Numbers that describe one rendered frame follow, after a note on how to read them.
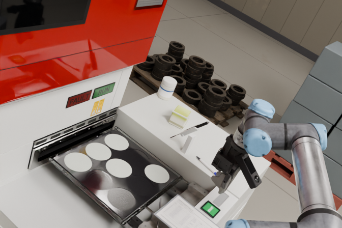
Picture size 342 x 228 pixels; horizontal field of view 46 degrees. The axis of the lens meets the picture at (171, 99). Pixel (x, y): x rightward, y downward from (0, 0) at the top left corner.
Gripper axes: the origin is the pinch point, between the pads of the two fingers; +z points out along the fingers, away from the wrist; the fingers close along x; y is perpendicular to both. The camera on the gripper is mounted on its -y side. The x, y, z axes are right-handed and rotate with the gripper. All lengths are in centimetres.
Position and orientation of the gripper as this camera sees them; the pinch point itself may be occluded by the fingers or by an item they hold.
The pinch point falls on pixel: (222, 192)
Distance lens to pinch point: 140.7
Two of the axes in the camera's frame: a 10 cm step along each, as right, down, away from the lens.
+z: -3.4, 8.1, 4.8
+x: -5.6, 2.4, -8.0
